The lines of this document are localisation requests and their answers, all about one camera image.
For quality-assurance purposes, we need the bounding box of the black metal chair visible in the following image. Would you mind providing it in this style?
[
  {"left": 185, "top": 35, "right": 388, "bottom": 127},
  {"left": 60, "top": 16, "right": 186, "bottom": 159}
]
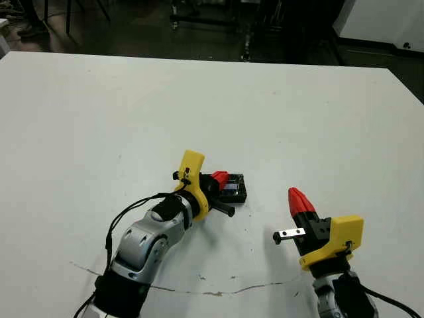
[{"left": 41, "top": 0, "right": 112, "bottom": 44}]

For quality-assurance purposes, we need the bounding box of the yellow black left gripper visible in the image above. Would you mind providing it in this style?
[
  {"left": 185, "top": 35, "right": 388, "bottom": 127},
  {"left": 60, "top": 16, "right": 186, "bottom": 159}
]
[{"left": 172, "top": 150, "right": 236, "bottom": 222}]

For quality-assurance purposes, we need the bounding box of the black wheeled cart frame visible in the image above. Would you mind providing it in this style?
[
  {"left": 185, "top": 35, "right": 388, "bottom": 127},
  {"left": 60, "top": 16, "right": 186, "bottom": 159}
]
[{"left": 168, "top": 0, "right": 252, "bottom": 34}]

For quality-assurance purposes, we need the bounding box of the black box lid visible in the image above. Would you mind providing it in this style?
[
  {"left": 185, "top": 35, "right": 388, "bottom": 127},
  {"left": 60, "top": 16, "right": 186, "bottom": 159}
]
[{"left": 217, "top": 172, "right": 248, "bottom": 205}]

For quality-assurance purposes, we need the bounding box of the black stand with casters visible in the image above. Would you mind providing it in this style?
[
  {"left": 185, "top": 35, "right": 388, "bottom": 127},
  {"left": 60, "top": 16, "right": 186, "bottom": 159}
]
[{"left": 240, "top": 31, "right": 254, "bottom": 62}]

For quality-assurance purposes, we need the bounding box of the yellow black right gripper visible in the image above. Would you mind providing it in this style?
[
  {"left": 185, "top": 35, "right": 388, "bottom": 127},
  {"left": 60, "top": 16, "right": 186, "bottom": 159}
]
[{"left": 273, "top": 187, "right": 365, "bottom": 271}]

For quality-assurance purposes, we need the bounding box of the white cabinet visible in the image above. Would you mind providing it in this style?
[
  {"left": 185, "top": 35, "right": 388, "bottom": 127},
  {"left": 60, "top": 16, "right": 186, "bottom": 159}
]
[{"left": 333, "top": 0, "right": 424, "bottom": 54}]

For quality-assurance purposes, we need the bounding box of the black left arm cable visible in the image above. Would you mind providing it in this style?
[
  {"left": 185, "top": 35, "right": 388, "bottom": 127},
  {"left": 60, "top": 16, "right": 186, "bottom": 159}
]
[{"left": 74, "top": 193, "right": 186, "bottom": 318}]

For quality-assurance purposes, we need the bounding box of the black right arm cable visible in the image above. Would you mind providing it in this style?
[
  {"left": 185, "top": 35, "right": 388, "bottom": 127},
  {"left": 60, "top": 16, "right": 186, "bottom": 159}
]
[{"left": 362, "top": 286, "right": 424, "bottom": 318}]

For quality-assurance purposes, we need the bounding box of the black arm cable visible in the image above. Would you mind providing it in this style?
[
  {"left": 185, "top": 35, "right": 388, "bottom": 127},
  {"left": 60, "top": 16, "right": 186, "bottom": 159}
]
[
  {"left": 362, "top": 286, "right": 424, "bottom": 318},
  {"left": 74, "top": 193, "right": 186, "bottom": 318}
]

